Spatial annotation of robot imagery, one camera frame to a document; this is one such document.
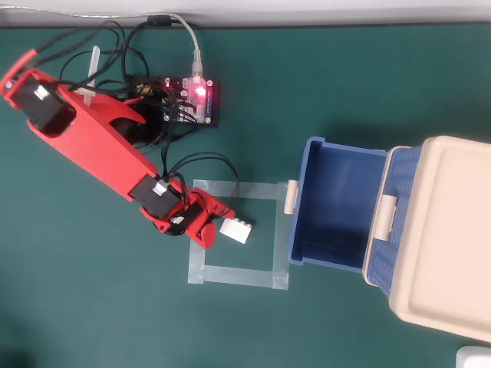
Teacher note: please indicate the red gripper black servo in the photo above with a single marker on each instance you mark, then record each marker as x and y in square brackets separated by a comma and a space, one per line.
[157, 197]

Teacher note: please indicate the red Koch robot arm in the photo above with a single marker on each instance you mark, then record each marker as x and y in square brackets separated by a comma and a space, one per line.
[99, 145]

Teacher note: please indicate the white toy brick cube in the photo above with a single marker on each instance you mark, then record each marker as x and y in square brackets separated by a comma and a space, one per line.
[236, 231]

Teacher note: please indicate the beige drawer cabinet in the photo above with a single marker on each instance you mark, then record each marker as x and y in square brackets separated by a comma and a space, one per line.
[452, 230]

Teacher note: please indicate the translucent tape strip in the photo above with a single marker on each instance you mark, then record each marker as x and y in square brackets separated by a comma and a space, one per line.
[257, 190]
[279, 237]
[196, 264]
[238, 275]

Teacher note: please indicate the black controller board red LED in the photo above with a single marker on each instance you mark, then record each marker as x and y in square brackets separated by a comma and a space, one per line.
[207, 115]

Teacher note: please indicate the white zip tie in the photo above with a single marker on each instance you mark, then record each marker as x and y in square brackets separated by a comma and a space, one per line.
[94, 65]

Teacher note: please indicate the white object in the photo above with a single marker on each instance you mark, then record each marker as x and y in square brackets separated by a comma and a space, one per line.
[473, 358]

